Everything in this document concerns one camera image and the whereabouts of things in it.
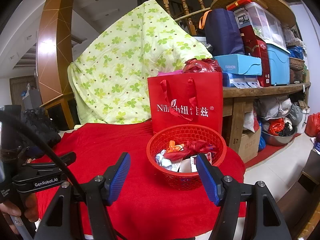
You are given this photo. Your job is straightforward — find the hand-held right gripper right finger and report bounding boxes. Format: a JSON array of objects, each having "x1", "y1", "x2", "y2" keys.
[{"x1": 196, "y1": 154, "x2": 293, "y2": 240}]

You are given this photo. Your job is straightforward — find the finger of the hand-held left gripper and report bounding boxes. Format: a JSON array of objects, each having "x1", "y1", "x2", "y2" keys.
[{"x1": 21, "y1": 151, "x2": 77, "y2": 175}]

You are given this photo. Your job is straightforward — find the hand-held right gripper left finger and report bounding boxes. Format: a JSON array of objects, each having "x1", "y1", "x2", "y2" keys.
[{"x1": 34, "y1": 152, "x2": 132, "y2": 240}]

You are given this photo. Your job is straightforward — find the yellow white small box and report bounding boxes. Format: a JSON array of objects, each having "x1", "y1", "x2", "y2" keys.
[{"x1": 179, "y1": 156, "x2": 199, "y2": 173}]

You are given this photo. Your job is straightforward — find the red plastic mesh basket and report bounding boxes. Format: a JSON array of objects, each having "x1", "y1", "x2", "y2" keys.
[{"x1": 146, "y1": 124, "x2": 227, "y2": 190}]

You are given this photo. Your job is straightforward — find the white paper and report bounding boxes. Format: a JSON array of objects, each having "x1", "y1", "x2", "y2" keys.
[{"x1": 155, "y1": 149, "x2": 180, "y2": 172}]

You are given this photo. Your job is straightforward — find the orange wrapper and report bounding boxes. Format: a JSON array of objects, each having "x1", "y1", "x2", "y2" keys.
[{"x1": 166, "y1": 140, "x2": 185, "y2": 153}]

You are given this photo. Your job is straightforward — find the person's left hand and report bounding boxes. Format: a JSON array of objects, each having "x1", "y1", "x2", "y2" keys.
[{"x1": 0, "y1": 193, "x2": 39, "y2": 234}]

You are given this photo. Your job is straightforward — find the black jacket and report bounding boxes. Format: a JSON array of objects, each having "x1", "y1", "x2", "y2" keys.
[{"x1": 20, "y1": 107, "x2": 62, "y2": 148}]

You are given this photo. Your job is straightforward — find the red blanket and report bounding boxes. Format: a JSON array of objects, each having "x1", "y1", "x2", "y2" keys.
[{"x1": 30, "y1": 121, "x2": 247, "y2": 240}]

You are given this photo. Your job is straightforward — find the wooden cabinet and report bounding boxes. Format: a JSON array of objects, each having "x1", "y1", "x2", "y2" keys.
[{"x1": 41, "y1": 95, "x2": 78, "y2": 132}]

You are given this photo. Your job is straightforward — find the brown cardboard box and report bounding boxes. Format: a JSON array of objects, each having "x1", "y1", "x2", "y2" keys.
[{"x1": 237, "y1": 127, "x2": 262, "y2": 164}]

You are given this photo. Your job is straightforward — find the dark knitted cloth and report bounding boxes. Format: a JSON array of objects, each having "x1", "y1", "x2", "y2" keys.
[{"x1": 0, "y1": 105, "x2": 23, "y2": 162}]

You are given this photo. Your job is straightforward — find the red floor mat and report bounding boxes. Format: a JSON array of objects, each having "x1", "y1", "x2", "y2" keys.
[{"x1": 245, "y1": 132, "x2": 300, "y2": 169}]

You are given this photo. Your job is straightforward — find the white plastic bag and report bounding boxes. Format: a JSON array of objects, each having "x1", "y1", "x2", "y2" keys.
[{"x1": 244, "y1": 110, "x2": 260, "y2": 133}]

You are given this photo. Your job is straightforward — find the metal basin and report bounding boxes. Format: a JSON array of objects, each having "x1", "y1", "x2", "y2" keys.
[{"x1": 260, "y1": 124, "x2": 298, "y2": 147}]

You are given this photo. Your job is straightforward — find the brown wooden door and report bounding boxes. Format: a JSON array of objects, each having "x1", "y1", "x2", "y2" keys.
[{"x1": 9, "y1": 75, "x2": 38, "y2": 105}]

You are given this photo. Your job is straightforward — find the red paper gift bag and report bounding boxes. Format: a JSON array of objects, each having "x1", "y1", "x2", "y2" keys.
[{"x1": 147, "y1": 72, "x2": 223, "y2": 135}]

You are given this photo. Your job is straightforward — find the orange red plastic bag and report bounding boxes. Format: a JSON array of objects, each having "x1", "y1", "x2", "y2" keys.
[{"x1": 268, "y1": 118, "x2": 285, "y2": 135}]

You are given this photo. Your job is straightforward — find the wooden table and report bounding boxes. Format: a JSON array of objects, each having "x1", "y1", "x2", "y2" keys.
[{"x1": 222, "y1": 82, "x2": 312, "y2": 153}]

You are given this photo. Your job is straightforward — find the white plastic sack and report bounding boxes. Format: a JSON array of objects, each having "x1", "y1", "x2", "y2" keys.
[{"x1": 257, "y1": 97, "x2": 293, "y2": 120}]

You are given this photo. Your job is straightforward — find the blue white box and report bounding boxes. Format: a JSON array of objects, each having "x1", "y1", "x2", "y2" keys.
[{"x1": 222, "y1": 72, "x2": 260, "y2": 88}]

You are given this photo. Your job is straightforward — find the dark wooden furniture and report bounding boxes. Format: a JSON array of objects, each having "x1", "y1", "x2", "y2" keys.
[{"x1": 276, "y1": 149, "x2": 320, "y2": 240}]

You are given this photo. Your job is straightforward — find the green floral quilt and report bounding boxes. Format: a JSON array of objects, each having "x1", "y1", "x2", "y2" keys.
[{"x1": 67, "y1": 0, "x2": 213, "y2": 125}]

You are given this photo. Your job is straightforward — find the white plastic bucket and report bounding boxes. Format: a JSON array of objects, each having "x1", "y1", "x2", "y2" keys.
[{"x1": 296, "y1": 105, "x2": 310, "y2": 134}]

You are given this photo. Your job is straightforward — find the glossy red plastic bag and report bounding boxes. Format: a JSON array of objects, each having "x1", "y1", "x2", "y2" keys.
[{"x1": 182, "y1": 58, "x2": 222, "y2": 74}]

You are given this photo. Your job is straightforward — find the light blue shoebox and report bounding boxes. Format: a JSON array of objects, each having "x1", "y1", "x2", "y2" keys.
[{"x1": 214, "y1": 54, "x2": 262, "y2": 76}]

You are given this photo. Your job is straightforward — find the tall red box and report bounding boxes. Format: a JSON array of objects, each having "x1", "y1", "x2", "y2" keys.
[{"x1": 239, "y1": 26, "x2": 271, "y2": 87}]

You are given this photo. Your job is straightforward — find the blue plastic storage box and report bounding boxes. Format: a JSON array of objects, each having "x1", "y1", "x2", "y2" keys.
[{"x1": 265, "y1": 40, "x2": 291, "y2": 85}]

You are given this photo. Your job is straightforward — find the wicker basket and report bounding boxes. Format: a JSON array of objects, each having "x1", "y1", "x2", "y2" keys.
[{"x1": 289, "y1": 57, "x2": 305, "y2": 69}]

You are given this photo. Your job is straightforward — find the dark blue plastic bag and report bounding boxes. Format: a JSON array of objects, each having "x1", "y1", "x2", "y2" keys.
[{"x1": 287, "y1": 45, "x2": 304, "y2": 59}]

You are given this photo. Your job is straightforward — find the clear plastic storage box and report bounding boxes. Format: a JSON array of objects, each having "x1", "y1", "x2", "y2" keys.
[{"x1": 234, "y1": 2, "x2": 287, "y2": 48}]

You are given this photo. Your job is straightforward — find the wooden stair railing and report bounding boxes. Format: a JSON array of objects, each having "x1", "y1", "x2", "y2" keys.
[{"x1": 152, "y1": 0, "x2": 240, "y2": 37}]

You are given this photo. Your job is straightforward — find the dark red flat box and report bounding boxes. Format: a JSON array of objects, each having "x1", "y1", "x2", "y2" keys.
[{"x1": 226, "y1": 0, "x2": 252, "y2": 12}]

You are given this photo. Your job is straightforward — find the round wooden board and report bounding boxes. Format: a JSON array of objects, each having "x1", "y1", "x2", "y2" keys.
[{"x1": 210, "y1": 0, "x2": 297, "y2": 28}]

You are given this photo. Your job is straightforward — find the black cable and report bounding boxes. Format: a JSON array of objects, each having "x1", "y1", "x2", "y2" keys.
[{"x1": 0, "y1": 110, "x2": 82, "y2": 190}]

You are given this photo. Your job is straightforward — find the navy bag orange handles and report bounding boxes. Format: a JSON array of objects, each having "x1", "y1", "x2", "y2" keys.
[{"x1": 199, "y1": 8, "x2": 245, "y2": 55}]

